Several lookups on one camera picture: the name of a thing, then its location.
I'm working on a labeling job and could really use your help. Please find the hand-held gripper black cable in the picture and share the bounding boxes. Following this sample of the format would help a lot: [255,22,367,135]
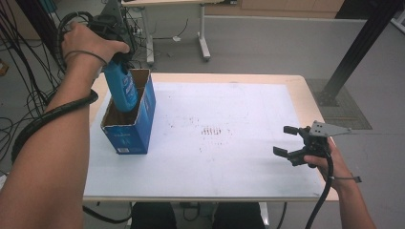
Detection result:
[11,10,99,164]
[305,152,335,229]

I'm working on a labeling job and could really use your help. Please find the blue plastic bottle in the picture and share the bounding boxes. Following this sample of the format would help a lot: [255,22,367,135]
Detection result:
[102,60,139,114]

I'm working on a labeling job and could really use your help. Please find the person's black pants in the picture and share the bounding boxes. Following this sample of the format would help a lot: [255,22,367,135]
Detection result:
[130,201,266,229]

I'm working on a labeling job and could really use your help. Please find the blue cardboard box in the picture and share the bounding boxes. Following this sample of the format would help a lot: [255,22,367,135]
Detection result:
[100,68,158,156]

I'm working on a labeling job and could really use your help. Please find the person's right hand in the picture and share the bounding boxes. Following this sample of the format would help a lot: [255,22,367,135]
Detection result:
[303,138,353,189]

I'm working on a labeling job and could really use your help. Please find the person's left hand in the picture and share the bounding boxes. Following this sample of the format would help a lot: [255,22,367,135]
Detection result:
[60,22,131,70]

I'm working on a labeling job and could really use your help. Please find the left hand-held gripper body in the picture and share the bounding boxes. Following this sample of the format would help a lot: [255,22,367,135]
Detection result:
[87,0,137,65]

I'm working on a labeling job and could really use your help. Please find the white desk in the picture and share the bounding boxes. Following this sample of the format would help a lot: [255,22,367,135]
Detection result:
[121,0,239,65]

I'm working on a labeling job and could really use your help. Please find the bundle of black cables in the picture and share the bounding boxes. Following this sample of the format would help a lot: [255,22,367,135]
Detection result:
[0,0,63,161]

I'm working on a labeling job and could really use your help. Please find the black metal post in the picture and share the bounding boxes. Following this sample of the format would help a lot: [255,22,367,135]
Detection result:
[316,0,405,108]

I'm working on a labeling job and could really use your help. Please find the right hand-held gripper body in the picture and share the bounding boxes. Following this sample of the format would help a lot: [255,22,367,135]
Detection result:
[288,120,353,167]

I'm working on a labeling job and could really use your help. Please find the wooden cabinet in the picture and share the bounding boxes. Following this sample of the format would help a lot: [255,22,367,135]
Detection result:
[204,0,346,19]

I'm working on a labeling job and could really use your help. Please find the right hand-held gripper black cable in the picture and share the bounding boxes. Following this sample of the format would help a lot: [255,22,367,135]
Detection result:
[305,152,335,229]

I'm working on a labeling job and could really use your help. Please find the black wrist band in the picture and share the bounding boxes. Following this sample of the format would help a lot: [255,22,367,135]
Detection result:
[63,50,109,67]

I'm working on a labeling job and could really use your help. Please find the left hand-held gripper black cable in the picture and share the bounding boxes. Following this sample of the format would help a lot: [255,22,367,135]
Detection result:
[11,10,99,164]

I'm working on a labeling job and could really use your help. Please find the black wrist strap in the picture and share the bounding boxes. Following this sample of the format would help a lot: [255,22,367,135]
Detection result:
[330,175,363,184]

